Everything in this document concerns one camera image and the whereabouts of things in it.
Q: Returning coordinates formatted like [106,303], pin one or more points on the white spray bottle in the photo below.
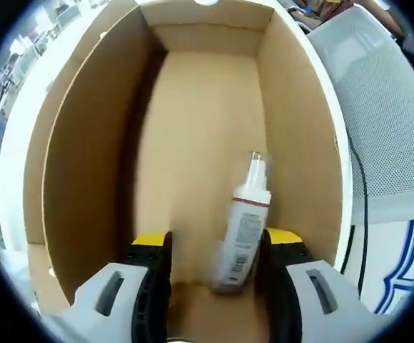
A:
[246,228]

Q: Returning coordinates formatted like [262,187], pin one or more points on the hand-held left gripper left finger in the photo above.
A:
[150,278]

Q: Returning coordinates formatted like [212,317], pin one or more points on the white mesh office chair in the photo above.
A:
[389,125]

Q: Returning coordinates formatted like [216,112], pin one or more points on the white blue wall panel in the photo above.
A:
[389,257]

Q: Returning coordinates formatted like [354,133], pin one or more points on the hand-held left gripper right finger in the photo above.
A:
[282,271]

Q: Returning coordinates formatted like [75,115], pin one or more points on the brown cardboard shoe box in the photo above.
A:
[200,125]

